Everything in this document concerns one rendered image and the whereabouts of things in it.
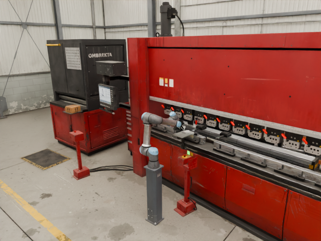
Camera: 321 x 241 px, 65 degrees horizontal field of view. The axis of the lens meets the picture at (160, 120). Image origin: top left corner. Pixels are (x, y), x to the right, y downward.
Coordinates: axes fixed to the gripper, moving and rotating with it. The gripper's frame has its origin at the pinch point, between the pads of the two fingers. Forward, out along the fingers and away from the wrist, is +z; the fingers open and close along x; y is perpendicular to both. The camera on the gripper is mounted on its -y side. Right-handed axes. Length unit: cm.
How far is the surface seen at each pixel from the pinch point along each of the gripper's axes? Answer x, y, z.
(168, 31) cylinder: 55, 98, -89
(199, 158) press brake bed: -33.2, -18.5, 25.0
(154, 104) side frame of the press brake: 84, 22, -3
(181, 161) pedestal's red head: -26.7, -39.3, 6.8
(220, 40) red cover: -46, 86, -85
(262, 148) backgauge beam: -96, 29, 33
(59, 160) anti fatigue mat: 239, -148, 19
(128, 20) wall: 634, 367, 65
